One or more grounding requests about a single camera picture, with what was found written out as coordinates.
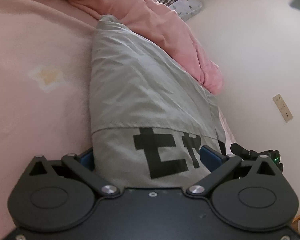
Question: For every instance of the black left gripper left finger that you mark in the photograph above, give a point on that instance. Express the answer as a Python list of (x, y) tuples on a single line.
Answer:
[(82, 168)]

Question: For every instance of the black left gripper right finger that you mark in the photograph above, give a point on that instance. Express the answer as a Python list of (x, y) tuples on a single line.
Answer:
[(221, 168)]

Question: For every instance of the grey and black jacket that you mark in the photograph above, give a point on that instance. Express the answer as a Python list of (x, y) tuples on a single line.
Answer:
[(149, 117)]

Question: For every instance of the pink cartoon bed sheet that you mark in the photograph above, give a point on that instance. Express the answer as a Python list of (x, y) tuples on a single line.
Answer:
[(45, 74)]

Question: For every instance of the white leaf-pattern pillow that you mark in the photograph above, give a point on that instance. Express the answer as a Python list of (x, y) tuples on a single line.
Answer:
[(186, 9)]

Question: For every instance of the salmon pink duvet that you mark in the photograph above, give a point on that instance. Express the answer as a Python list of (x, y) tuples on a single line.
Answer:
[(161, 25)]

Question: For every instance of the beige wall socket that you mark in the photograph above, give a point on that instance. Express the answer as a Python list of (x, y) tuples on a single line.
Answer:
[(283, 108)]

